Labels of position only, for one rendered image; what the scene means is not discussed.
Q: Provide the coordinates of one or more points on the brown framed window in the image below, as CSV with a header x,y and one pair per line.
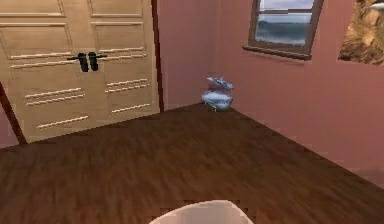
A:
x,y
284,26

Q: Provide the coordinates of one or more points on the beige panelled double door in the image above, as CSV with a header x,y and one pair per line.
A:
x,y
50,76

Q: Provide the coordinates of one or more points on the white rounded object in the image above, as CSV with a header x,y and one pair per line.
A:
x,y
201,213

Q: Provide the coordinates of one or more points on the brown rocky wall picture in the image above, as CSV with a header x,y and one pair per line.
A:
x,y
365,35

